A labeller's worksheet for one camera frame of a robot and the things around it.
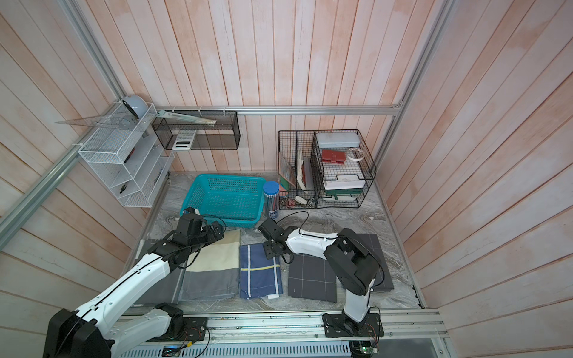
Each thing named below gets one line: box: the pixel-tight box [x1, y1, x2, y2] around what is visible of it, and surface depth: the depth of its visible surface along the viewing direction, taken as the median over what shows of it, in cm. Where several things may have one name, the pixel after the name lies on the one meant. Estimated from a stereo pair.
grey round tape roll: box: [122, 94, 149, 120], surface depth 85 cm
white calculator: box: [172, 129, 197, 150], surface depth 100 cm
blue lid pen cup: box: [263, 180, 280, 219], surface depth 97 cm
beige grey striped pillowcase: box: [180, 228, 241, 302], surface depth 85 cm
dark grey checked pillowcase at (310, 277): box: [287, 253, 338, 303], surface depth 84 cm
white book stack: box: [322, 175, 366, 191], surface depth 94 cm
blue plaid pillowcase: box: [239, 242, 284, 300], surface depth 86 cm
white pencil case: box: [316, 132, 361, 149], surface depth 106 cm
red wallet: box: [321, 149, 347, 165], surface depth 98 cm
